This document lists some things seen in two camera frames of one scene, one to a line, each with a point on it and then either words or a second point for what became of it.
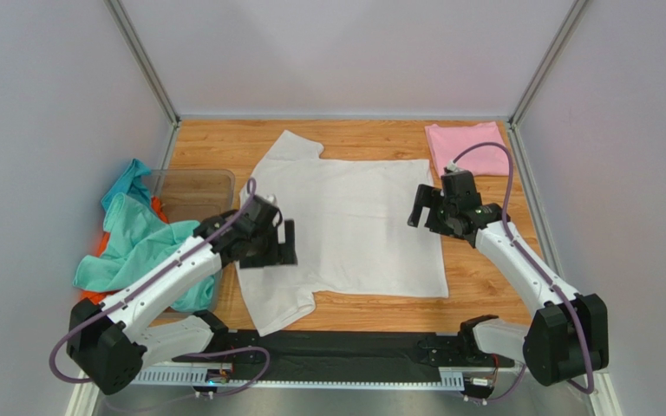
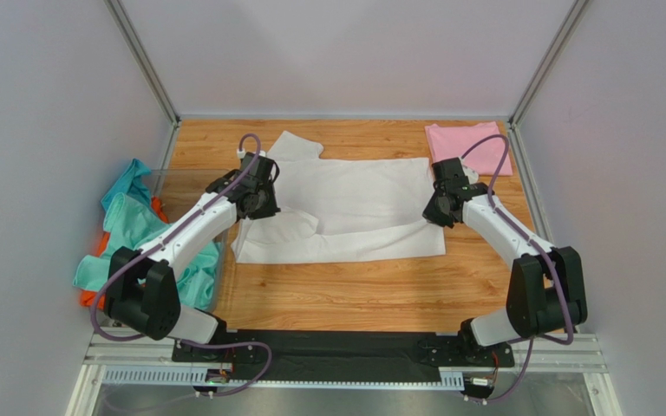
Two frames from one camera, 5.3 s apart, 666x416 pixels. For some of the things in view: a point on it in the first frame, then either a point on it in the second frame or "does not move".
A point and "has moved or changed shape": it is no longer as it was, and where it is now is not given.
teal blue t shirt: x=131 y=185 does not move
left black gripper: x=282 y=254 -> x=270 y=209
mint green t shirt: x=133 y=240 does not move
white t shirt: x=363 y=228 has moved or changed shape
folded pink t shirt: x=447 y=139 does not move
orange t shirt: x=101 y=296 does not move
